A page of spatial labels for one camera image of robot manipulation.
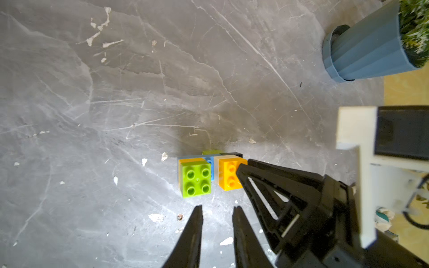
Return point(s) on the blue long lego brick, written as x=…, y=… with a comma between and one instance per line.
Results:
x=207, y=158

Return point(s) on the potted plant blue pot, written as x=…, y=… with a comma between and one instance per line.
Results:
x=392, y=40

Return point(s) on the green lego brick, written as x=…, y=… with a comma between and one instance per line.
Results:
x=210, y=152
x=194, y=179

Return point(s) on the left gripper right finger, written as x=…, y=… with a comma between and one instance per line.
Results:
x=248, y=251

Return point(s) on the yellow lego brick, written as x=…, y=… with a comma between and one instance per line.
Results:
x=190, y=160
x=228, y=179

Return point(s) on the black lego brick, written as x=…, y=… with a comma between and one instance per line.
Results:
x=232, y=154

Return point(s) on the white lego brick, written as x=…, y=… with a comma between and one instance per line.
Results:
x=216, y=160

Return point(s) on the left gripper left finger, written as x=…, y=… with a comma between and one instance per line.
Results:
x=187, y=252

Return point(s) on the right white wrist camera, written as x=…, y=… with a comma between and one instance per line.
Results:
x=382, y=181

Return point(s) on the work glove with teal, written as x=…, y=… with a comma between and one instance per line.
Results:
x=383, y=222

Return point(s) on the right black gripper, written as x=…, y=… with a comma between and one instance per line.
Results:
x=289, y=206

